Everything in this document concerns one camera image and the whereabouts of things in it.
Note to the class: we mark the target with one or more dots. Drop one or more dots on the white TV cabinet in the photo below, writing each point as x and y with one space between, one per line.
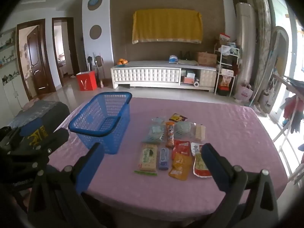
147 74

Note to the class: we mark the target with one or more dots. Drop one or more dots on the pile of oranges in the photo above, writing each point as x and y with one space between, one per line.
122 61

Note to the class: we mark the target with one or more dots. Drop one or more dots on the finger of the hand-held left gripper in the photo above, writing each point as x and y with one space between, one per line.
54 139
30 125

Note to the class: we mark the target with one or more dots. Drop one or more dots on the flat orange box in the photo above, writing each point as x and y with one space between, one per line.
187 80

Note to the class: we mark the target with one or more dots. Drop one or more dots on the red white snack pouch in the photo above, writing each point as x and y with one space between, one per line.
199 165

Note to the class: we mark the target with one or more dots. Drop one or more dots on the round disc on stand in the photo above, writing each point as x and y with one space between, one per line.
98 60

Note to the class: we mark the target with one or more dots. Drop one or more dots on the round brown wall ornament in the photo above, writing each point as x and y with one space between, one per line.
95 32

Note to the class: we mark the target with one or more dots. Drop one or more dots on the teal box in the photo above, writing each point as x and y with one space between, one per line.
190 74

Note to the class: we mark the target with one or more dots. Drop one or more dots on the arched grey board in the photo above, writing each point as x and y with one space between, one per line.
280 52

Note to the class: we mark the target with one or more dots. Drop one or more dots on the dark sofa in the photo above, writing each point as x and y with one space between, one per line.
59 114

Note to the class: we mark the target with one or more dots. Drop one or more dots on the white drying rack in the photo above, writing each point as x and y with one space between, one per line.
281 135

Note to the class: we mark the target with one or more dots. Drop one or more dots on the clear bluish snack packet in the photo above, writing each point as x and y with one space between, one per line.
154 134

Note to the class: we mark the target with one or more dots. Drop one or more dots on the red white bag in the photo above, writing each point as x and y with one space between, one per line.
224 38

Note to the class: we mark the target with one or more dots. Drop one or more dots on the green white cracker packet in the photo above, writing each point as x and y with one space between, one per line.
147 158

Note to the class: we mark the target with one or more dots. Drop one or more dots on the orange snack pouch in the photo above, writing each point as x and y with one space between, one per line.
180 167

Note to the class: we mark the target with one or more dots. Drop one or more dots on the black device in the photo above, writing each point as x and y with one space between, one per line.
185 55

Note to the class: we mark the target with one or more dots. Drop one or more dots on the dark wooden door frame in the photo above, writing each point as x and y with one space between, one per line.
73 52
21 64

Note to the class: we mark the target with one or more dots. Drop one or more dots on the wall shelf with ornaments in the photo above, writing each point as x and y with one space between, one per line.
8 52

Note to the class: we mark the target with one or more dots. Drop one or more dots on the white plastic bags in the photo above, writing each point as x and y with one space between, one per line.
228 49

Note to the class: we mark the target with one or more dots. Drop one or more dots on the green candy stick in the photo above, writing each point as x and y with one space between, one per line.
145 173

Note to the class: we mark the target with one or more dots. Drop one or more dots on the blue tissue box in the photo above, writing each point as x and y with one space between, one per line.
173 59

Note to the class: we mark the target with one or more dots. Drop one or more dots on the dark brown snack packet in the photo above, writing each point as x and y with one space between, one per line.
178 117

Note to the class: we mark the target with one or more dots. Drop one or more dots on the small white box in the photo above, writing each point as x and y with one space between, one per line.
227 71

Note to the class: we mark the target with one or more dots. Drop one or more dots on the tall orange snack packet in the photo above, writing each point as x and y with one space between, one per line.
169 134

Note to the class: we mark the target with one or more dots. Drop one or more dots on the small purple snack packet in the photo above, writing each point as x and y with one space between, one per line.
163 159

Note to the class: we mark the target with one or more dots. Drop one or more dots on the blue plastic basket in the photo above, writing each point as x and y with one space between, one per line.
95 118

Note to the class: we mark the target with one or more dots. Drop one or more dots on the white cupboard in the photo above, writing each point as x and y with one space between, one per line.
13 95

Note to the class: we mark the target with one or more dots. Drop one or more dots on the pink cloth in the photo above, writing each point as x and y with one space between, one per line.
29 104

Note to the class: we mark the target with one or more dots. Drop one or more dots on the white metal shelf rack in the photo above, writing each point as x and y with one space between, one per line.
216 76

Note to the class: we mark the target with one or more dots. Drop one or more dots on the grey lace sofa cover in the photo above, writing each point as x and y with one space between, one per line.
35 110

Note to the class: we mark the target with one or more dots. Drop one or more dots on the round blue wall ornament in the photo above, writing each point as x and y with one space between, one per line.
95 2

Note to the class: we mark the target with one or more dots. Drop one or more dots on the pink white shopping bag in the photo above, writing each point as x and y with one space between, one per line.
243 93

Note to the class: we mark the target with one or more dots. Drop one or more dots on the dark garment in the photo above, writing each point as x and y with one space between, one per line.
296 123

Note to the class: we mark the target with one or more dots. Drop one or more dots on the paper towel roll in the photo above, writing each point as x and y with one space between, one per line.
196 83

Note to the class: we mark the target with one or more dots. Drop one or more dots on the dark wooden door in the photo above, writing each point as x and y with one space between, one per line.
35 57

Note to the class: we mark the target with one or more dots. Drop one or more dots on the red gift bag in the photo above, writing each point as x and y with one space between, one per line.
86 80

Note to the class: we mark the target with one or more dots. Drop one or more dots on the cardboard box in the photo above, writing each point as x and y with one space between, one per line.
206 59

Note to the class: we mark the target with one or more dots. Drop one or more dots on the orange printed box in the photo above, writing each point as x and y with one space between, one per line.
227 80

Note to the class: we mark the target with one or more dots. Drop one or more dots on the clear round cake packet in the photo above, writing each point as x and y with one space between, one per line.
158 120

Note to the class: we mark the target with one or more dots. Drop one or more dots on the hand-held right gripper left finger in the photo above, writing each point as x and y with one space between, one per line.
90 166

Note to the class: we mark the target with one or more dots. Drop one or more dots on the clear cracker packet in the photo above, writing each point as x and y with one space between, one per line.
200 133

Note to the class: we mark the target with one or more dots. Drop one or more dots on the pink tablecloth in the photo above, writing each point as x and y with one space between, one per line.
225 135

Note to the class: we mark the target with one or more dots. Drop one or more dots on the black cloth yellow print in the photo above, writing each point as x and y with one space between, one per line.
36 136

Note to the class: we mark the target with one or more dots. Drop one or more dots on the red garment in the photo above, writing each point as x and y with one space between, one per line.
293 106

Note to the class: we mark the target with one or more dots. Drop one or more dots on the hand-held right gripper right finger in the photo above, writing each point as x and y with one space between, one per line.
213 166

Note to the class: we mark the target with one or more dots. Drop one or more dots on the leaning floral mattress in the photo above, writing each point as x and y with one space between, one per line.
261 28

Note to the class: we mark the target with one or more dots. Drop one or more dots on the cylindrical standing air conditioner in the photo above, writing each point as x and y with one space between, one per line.
245 47

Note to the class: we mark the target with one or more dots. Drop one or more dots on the clear greenish snack packet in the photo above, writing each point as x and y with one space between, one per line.
184 129

